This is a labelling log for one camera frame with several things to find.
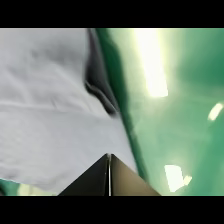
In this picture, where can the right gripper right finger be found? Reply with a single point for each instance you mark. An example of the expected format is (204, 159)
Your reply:
(128, 182)

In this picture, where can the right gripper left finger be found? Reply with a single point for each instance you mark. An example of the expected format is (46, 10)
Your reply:
(92, 182)

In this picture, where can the white T-shirt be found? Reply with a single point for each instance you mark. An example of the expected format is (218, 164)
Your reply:
(50, 110)

